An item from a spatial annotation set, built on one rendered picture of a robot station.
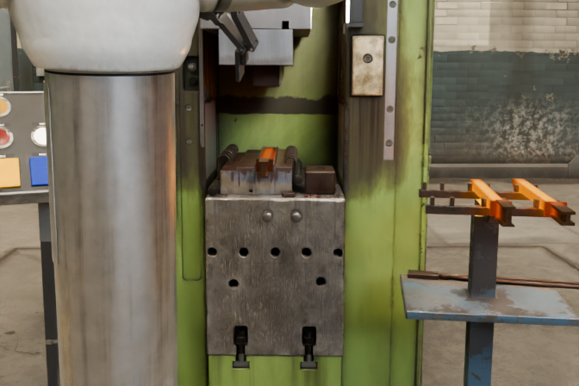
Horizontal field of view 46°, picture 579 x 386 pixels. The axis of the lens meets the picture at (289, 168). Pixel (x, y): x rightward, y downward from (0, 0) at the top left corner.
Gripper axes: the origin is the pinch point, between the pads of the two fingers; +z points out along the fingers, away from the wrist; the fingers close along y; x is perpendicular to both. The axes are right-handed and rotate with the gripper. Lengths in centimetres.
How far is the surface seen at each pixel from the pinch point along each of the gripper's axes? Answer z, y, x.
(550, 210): 33, -74, -15
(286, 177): 57, -10, -27
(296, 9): 22, -3, -55
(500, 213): 33, -63, -10
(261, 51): 31, 4, -46
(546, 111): 436, -183, -551
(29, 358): 196, 98, -11
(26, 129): 38, 53, -6
